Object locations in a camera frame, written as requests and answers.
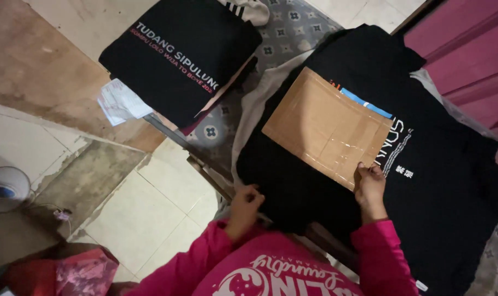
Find folded black lettered t-shirt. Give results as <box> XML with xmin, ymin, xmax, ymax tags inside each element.
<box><xmin>98</xmin><ymin>0</ymin><xmax>264</xmax><ymax>129</ymax></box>

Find grey patterned tablecloth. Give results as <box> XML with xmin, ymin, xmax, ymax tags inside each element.
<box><xmin>183</xmin><ymin>0</ymin><xmax>498</xmax><ymax>296</ymax></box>

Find thin fan cable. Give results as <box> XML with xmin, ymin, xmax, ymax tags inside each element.
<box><xmin>25</xmin><ymin>201</ymin><xmax>74</xmax><ymax>239</ymax></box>

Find beige garment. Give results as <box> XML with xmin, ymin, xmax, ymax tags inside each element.
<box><xmin>231</xmin><ymin>49</ymin><xmax>315</xmax><ymax>186</ymax></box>

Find white electric fan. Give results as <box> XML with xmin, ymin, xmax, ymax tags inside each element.
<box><xmin>0</xmin><ymin>123</ymin><xmax>32</xmax><ymax>214</ymax></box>

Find pink panelled door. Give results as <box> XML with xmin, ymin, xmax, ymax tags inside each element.
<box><xmin>403</xmin><ymin>0</ymin><xmax>498</xmax><ymax>144</ymax></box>

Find white paper receipts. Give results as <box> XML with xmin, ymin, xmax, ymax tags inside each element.
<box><xmin>97</xmin><ymin>78</ymin><xmax>154</xmax><ymax>127</ymax></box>

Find person's right hand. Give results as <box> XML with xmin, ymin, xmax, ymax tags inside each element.
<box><xmin>353</xmin><ymin>161</ymin><xmax>388</xmax><ymax>223</ymax></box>

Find person's left hand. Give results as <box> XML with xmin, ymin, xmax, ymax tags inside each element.
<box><xmin>225</xmin><ymin>184</ymin><xmax>266</xmax><ymax>240</ymax></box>

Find red pink cloth heap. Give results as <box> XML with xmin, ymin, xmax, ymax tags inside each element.
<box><xmin>0</xmin><ymin>247</ymin><xmax>120</xmax><ymax>296</ymax></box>

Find brown cardboard folding board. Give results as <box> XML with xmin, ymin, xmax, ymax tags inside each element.
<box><xmin>261</xmin><ymin>67</ymin><xmax>394</xmax><ymax>192</ymax></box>

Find black printed t-shirt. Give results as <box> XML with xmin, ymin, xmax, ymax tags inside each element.
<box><xmin>236</xmin><ymin>24</ymin><xmax>498</xmax><ymax>296</ymax></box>

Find person's pink printed shirt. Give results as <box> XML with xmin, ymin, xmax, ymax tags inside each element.
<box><xmin>189</xmin><ymin>230</ymin><xmax>367</xmax><ymax>296</ymax></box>

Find cream striped garment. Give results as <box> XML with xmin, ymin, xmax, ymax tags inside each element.
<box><xmin>218</xmin><ymin>0</ymin><xmax>270</xmax><ymax>27</ymax></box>

